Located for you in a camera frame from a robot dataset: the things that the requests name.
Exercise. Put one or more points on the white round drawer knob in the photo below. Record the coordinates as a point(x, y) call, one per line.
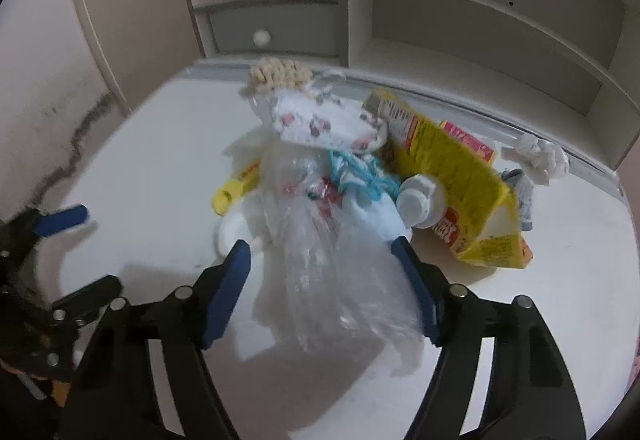
point(261, 37)

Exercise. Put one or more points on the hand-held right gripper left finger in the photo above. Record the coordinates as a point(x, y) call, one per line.
point(229, 296)

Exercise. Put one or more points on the yellow tube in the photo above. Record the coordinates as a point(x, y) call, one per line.
point(232, 192)

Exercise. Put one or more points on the light blue cloth turquoise yarn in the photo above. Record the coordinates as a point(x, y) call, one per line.
point(367, 190)

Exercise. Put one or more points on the yellow cardboard box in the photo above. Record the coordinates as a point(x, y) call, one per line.
point(450, 169)

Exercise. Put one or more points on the clear plastic bag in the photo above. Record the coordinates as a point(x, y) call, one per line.
point(330, 280)

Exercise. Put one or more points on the crumpled white tissue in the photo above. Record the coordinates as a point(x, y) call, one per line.
point(540, 157)

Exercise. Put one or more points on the white plastic bottle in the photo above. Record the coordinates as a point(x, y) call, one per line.
point(417, 200)

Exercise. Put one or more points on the white round lid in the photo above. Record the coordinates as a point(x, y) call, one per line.
point(232, 235)

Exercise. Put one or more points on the floral printed cloth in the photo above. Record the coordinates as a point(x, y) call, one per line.
point(325, 122)

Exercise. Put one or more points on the grey sock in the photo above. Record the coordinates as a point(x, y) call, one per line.
point(522, 197)

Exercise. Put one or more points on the beige knitted cloth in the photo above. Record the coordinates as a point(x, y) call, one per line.
point(275, 72)

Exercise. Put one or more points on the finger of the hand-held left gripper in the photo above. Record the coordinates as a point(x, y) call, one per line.
point(87, 297)
point(62, 219)

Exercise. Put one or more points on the small red pink box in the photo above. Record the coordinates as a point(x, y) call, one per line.
point(470, 139)

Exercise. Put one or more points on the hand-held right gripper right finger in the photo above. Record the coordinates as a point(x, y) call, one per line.
point(416, 291)

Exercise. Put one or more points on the white door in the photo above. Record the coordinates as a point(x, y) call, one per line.
point(125, 9)

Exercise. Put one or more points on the white shelf unit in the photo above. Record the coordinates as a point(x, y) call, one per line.
point(475, 19)

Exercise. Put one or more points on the grey drawer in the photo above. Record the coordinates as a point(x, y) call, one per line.
point(290, 27)

